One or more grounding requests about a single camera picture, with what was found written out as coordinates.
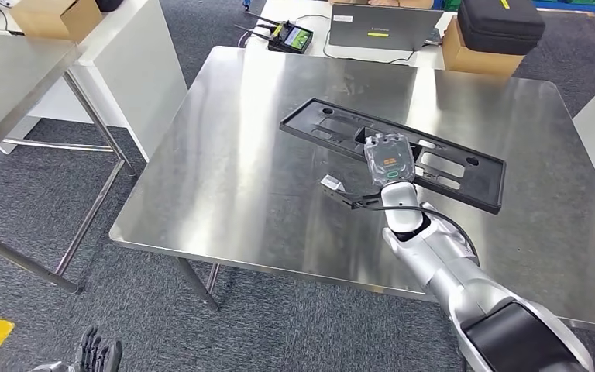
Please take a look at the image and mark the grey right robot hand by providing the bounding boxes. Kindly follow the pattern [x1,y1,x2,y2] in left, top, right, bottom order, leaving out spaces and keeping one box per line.
[363,132,417,188]

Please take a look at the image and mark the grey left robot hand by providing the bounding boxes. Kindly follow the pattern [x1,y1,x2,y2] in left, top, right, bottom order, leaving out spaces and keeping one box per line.
[74,325,123,372]

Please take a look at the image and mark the black plastic bracket part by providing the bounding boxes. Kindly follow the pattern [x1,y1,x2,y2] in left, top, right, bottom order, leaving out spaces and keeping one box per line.
[279,98,507,215]

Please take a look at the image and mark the stainless steel workbench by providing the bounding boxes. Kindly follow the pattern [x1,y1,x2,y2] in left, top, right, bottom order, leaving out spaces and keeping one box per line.
[108,45,595,332]

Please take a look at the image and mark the blue steel shelf rack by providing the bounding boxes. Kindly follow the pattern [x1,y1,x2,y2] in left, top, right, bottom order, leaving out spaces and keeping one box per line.
[532,0,595,16]

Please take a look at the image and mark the cardboard box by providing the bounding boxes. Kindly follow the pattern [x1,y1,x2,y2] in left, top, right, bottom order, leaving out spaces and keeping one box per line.
[9,0,104,43]
[441,18,526,78]

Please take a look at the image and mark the grey laptop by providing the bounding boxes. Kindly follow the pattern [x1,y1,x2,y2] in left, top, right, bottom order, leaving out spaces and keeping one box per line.
[328,3,445,53]

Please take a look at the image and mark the black remote controller with screen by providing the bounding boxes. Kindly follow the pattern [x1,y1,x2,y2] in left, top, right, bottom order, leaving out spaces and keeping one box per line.
[235,11,315,56]

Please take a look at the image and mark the person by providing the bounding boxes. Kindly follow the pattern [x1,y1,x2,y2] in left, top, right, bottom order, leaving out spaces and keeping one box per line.
[328,0,435,10]

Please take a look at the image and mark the black carrying case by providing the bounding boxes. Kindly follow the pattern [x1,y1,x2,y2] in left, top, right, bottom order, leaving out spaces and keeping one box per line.
[456,0,547,57]

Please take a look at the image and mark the stainless steel table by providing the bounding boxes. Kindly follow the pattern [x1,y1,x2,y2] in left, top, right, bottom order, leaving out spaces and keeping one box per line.
[0,28,140,295]

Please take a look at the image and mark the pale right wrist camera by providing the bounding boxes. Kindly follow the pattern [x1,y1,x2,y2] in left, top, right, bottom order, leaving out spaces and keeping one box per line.
[320,174,347,195]

